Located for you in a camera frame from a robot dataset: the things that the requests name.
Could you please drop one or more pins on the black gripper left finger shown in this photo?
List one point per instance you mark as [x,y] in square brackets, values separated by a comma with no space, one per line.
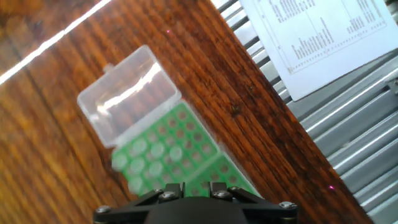
[133,205]

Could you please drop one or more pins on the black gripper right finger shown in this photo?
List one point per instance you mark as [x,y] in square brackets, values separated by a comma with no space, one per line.
[264,208]

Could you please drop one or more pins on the clear box with green rack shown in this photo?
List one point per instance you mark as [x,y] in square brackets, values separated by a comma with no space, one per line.
[124,93]
[224,177]

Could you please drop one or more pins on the brown wooden board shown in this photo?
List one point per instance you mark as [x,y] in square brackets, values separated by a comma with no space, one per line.
[62,124]

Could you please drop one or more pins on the printed white paper sheet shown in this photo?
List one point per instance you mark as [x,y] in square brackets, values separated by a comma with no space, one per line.
[326,46]

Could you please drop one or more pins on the aluminium camera bracket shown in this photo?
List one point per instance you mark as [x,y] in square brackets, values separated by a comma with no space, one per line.
[393,85]

